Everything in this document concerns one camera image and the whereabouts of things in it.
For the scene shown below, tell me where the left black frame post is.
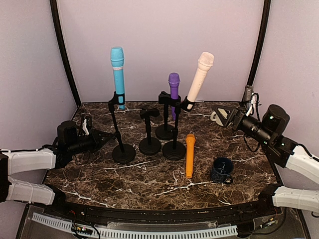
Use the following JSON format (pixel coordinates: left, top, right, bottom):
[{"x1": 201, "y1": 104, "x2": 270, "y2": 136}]
[{"x1": 49, "y1": 0, "x2": 82, "y2": 107}]

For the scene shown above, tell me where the black stand of orange microphone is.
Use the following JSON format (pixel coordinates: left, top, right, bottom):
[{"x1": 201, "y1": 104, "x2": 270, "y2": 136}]
[{"x1": 139, "y1": 108, "x2": 161, "y2": 155}]

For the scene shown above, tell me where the black front rail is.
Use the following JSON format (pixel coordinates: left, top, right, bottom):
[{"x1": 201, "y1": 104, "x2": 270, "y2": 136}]
[{"x1": 44, "y1": 201, "x2": 282, "y2": 225}]

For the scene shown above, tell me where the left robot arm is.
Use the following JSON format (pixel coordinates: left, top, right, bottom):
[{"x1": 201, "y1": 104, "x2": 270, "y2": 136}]
[{"x1": 0, "y1": 120, "x2": 115, "y2": 217}]

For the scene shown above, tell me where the black stand of pink microphone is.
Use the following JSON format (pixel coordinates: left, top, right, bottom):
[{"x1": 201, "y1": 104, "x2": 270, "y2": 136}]
[{"x1": 162, "y1": 97, "x2": 194, "y2": 161}]

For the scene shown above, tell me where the orange microphone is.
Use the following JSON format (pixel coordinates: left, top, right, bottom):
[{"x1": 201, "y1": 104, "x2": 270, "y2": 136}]
[{"x1": 185, "y1": 134, "x2": 196, "y2": 179}]

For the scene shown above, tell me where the black stand of blue microphone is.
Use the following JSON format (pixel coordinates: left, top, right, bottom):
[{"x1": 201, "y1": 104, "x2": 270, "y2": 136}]
[{"x1": 108, "y1": 92, "x2": 136, "y2": 164}]

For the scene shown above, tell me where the white slotted cable duct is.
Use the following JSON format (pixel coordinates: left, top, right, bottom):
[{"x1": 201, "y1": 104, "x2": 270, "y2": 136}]
[{"x1": 31, "y1": 213, "x2": 238, "y2": 239}]

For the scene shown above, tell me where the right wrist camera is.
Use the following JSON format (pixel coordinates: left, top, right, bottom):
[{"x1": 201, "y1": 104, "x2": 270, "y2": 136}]
[{"x1": 243, "y1": 85, "x2": 261, "y2": 117}]

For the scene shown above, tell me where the purple microphone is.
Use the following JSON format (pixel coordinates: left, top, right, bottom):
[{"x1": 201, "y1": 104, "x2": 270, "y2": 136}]
[{"x1": 168, "y1": 72, "x2": 181, "y2": 121}]

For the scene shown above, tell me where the dark blue mug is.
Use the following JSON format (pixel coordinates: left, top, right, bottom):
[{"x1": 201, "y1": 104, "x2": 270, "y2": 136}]
[{"x1": 210, "y1": 157, "x2": 234, "y2": 185}]

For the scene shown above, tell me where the black stand of purple microphone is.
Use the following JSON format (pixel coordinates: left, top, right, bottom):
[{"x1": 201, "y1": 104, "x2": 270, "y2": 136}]
[{"x1": 156, "y1": 91, "x2": 181, "y2": 141}]

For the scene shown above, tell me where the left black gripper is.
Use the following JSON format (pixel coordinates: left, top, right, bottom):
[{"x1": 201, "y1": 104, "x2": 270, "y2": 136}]
[{"x1": 68, "y1": 128, "x2": 112, "y2": 156}]

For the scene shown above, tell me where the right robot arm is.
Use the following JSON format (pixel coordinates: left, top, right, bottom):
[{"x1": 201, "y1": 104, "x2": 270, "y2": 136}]
[{"x1": 213, "y1": 104, "x2": 319, "y2": 216}]

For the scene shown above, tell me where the pink microphone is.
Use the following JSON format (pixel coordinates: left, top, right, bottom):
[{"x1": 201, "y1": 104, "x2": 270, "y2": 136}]
[{"x1": 187, "y1": 52, "x2": 214, "y2": 103}]

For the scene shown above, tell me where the blue microphone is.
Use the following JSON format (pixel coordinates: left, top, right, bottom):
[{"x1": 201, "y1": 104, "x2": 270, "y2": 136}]
[{"x1": 110, "y1": 46, "x2": 125, "y2": 110}]

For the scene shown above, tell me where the right black frame post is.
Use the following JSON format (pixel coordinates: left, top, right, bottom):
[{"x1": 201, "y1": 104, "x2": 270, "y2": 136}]
[{"x1": 247, "y1": 0, "x2": 271, "y2": 86}]

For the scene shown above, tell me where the white ribbed mug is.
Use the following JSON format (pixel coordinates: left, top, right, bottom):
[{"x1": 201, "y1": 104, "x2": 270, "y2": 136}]
[{"x1": 210, "y1": 107, "x2": 231, "y2": 126}]

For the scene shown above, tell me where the black frame post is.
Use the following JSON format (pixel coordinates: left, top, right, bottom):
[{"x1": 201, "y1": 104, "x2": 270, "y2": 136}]
[
  {"x1": 49, "y1": 0, "x2": 82, "y2": 107},
  {"x1": 247, "y1": 0, "x2": 271, "y2": 86}
]

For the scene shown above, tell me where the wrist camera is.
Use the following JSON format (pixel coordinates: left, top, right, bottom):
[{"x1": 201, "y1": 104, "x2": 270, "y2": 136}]
[
  {"x1": 79, "y1": 115, "x2": 92, "y2": 136},
  {"x1": 243, "y1": 85, "x2": 261, "y2": 117}
]

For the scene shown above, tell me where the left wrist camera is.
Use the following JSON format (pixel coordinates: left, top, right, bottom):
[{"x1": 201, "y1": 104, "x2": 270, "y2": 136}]
[{"x1": 79, "y1": 115, "x2": 92, "y2": 136}]

